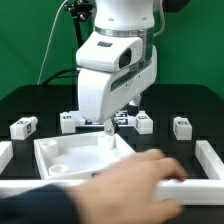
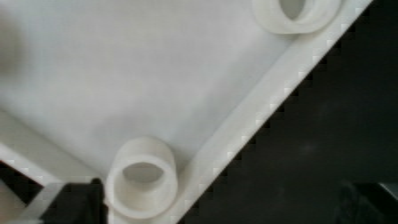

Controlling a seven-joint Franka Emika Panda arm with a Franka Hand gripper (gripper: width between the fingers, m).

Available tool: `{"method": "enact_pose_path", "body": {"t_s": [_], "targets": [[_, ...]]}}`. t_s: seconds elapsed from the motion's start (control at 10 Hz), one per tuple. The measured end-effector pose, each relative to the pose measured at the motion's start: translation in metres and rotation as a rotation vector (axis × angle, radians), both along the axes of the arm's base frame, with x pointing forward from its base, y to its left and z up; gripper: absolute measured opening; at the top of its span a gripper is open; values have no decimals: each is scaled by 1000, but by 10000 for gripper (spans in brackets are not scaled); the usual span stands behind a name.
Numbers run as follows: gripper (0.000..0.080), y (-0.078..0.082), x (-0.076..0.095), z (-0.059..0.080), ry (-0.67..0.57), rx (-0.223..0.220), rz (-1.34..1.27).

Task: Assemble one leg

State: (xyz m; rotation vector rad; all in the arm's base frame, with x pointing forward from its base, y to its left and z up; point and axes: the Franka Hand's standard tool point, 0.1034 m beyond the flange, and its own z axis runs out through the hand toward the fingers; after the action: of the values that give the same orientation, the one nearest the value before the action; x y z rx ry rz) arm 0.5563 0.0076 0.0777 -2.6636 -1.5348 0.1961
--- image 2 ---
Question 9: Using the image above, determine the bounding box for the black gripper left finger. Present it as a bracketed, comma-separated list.
[16, 178, 111, 224]

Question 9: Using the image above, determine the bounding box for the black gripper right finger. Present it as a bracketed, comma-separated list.
[335, 182, 398, 224]

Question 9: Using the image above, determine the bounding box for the white square table top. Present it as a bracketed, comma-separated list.
[0, 0, 374, 224]

